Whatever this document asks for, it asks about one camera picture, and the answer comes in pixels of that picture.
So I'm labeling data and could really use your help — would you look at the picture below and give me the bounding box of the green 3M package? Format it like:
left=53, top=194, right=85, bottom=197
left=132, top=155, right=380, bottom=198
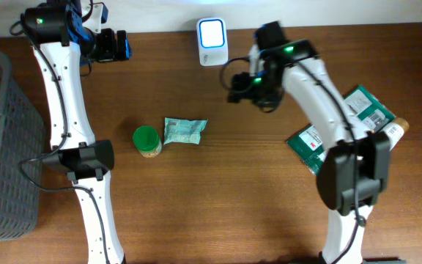
left=286, top=85, right=396, bottom=175

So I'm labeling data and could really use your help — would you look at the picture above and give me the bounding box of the green lid jar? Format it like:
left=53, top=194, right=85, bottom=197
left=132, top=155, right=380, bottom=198
left=133, top=126, right=162, bottom=158

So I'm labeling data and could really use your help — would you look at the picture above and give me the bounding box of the light green tissue pack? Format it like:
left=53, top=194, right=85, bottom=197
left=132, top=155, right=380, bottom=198
left=164, top=117, right=207, bottom=144

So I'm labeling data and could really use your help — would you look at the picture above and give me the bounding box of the white bamboo print tube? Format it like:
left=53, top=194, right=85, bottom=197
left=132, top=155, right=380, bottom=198
left=382, top=117, right=410, bottom=150

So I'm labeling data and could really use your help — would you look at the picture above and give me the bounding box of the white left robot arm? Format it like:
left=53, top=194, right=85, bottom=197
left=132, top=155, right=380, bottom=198
left=17, top=1, right=133, bottom=263

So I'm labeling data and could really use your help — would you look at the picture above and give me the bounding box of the white barcode scanner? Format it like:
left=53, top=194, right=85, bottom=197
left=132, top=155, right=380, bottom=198
left=196, top=18, right=229, bottom=67

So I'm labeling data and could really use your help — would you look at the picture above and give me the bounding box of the grey plastic mesh basket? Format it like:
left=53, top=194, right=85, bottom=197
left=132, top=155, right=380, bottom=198
left=0, top=52, right=45, bottom=241

